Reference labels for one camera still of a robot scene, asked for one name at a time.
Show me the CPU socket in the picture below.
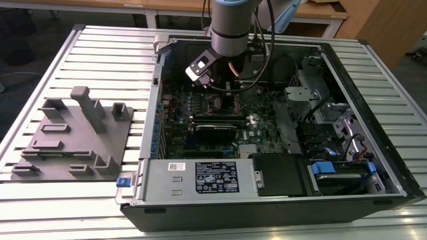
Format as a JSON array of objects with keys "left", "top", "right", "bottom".
[{"left": 206, "top": 94, "right": 246, "bottom": 116}]

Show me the metal drive cage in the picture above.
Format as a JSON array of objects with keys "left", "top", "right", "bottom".
[{"left": 282, "top": 56, "right": 350, "bottom": 126}]

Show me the green motherboard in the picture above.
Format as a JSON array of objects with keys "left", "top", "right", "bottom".
[{"left": 158, "top": 82, "right": 302, "bottom": 161}]

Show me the small black graphics card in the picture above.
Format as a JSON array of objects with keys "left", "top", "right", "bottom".
[{"left": 194, "top": 124, "right": 238, "bottom": 148}]

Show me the silver chipset heatsink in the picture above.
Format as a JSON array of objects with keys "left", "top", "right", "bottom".
[{"left": 237, "top": 144, "right": 260, "bottom": 154}]

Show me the grey power supply unit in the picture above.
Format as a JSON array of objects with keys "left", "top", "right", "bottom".
[{"left": 141, "top": 158, "right": 260, "bottom": 201}]

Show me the wooden cabinet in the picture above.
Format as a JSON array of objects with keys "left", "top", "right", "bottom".
[{"left": 334, "top": 0, "right": 427, "bottom": 70}]

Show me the grey parts rack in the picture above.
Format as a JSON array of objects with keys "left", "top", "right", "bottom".
[{"left": 9, "top": 86, "right": 134, "bottom": 181}]

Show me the hard disk in blue carrier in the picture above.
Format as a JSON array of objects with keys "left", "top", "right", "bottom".
[{"left": 308, "top": 161, "right": 377, "bottom": 196}]

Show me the black PC case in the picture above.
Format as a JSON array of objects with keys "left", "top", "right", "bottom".
[{"left": 114, "top": 34, "right": 427, "bottom": 233}]

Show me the black office chair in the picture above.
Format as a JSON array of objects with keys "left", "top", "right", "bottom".
[{"left": 0, "top": 7, "right": 37, "bottom": 67}]

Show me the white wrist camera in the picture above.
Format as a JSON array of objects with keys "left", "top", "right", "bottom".
[{"left": 184, "top": 48, "right": 217, "bottom": 89}]

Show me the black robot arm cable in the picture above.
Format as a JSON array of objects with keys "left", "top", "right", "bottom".
[{"left": 208, "top": 0, "right": 277, "bottom": 92}]

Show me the thick black wire loop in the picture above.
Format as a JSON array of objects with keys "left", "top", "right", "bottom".
[{"left": 269, "top": 56, "right": 298, "bottom": 86}]

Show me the wooden desk white frame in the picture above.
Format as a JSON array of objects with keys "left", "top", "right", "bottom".
[
  {"left": 0, "top": 0, "right": 157, "bottom": 29},
  {"left": 145, "top": 0, "right": 350, "bottom": 39}
]

